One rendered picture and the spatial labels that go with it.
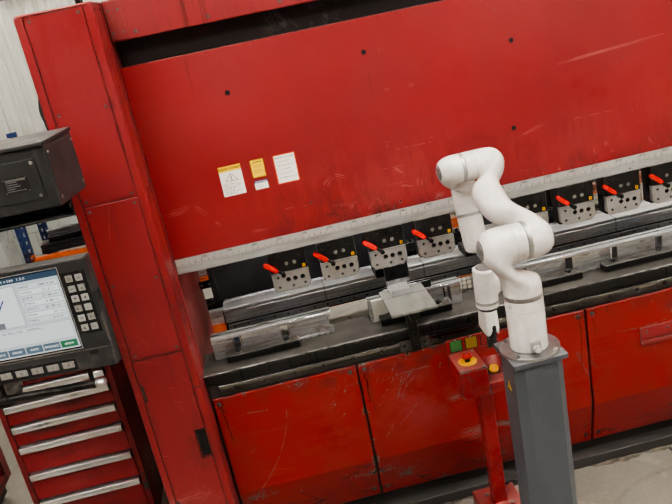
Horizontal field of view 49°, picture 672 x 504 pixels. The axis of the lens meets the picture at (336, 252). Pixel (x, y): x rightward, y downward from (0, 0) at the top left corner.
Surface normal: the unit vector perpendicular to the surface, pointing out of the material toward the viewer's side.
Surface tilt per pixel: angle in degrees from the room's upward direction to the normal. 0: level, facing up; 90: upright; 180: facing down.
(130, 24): 90
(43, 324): 90
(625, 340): 90
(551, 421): 90
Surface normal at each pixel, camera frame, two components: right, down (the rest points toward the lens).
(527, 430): -0.57, 0.37
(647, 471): -0.19, -0.93
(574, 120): 0.14, 0.30
